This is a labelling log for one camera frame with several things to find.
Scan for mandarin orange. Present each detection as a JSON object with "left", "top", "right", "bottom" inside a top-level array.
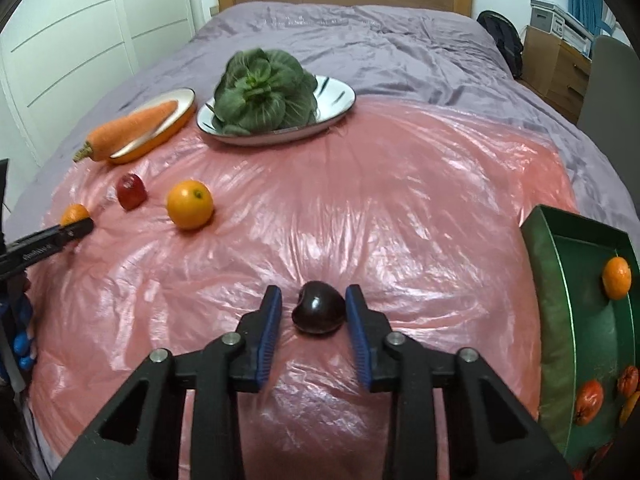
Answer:
[{"left": 601, "top": 256, "right": 632, "bottom": 300}]

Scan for left blue gloved hand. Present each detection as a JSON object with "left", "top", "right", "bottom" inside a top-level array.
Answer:
[{"left": 1, "top": 292, "right": 38, "bottom": 393}]

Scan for green leafy cabbage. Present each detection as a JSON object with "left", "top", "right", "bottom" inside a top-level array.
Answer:
[{"left": 207, "top": 48, "right": 318, "bottom": 136}]

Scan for white patterned plate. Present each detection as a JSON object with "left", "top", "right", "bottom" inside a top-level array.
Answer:
[{"left": 196, "top": 76, "right": 356, "bottom": 148}]

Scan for orange rimmed white plate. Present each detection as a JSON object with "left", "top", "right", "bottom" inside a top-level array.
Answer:
[{"left": 106, "top": 86, "right": 198, "bottom": 165}]

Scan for green rectangular tray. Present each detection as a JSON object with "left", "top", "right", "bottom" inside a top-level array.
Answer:
[{"left": 521, "top": 205, "right": 639, "bottom": 468}]

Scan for black backpack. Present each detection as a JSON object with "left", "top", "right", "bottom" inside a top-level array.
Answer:
[{"left": 476, "top": 10, "right": 524, "bottom": 79}]

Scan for right blue curtain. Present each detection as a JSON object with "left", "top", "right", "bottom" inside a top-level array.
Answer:
[{"left": 568, "top": 0, "right": 617, "bottom": 36}]

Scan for wooden nightstand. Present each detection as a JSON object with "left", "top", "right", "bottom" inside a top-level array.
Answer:
[{"left": 522, "top": 26, "right": 591, "bottom": 125}]

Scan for pink plastic sheet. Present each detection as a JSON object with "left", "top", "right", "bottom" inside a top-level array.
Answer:
[{"left": 29, "top": 99, "right": 576, "bottom": 456}]

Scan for dark purple plum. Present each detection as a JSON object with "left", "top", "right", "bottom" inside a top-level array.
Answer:
[{"left": 292, "top": 281, "right": 346, "bottom": 337}]

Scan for small back red apple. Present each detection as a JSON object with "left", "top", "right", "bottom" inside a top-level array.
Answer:
[{"left": 116, "top": 174, "right": 148, "bottom": 211}]

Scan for white storage boxes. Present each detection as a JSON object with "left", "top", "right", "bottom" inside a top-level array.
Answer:
[{"left": 529, "top": 0, "right": 594, "bottom": 58}]

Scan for orange carrot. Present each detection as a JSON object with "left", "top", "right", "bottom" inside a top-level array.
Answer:
[{"left": 73, "top": 100, "right": 178, "bottom": 162}]

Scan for white wardrobe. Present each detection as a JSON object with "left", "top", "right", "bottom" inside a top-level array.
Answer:
[{"left": 1, "top": 0, "right": 195, "bottom": 214}]

